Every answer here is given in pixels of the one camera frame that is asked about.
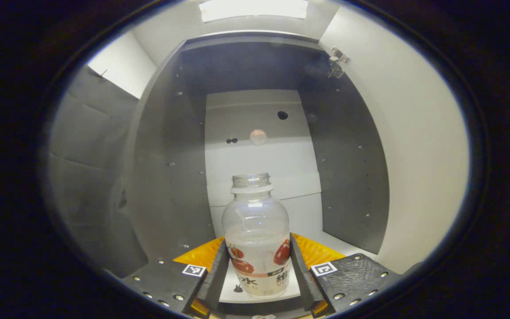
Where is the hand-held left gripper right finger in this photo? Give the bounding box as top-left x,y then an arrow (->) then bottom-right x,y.
290,233 -> 402,318

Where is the black backdrop cloth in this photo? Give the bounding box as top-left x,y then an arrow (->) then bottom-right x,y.
47,64 -> 149,277

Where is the grey cabinet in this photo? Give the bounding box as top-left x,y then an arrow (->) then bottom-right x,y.
124,30 -> 390,317

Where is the white cabinet door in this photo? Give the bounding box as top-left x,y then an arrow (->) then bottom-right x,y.
319,4 -> 470,275

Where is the metal door hinge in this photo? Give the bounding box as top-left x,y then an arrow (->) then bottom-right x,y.
328,47 -> 350,79

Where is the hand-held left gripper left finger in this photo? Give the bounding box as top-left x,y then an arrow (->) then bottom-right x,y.
120,237 -> 231,318

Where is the clear plastic bottle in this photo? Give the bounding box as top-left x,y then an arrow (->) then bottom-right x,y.
222,173 -> 292,298

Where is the ceiling light panel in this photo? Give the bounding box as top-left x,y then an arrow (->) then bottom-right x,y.
199,0 -> 309,23

